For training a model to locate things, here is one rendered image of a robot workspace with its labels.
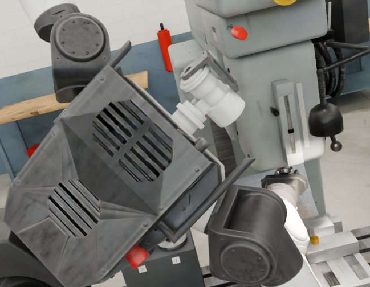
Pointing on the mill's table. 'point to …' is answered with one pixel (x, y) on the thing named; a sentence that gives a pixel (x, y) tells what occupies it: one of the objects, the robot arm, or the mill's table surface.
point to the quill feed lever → (335, 144)
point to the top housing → (233, 6)
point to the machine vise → (342, 264)
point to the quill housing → (277, 53)
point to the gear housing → (267, 27)
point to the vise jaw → (332, 247)
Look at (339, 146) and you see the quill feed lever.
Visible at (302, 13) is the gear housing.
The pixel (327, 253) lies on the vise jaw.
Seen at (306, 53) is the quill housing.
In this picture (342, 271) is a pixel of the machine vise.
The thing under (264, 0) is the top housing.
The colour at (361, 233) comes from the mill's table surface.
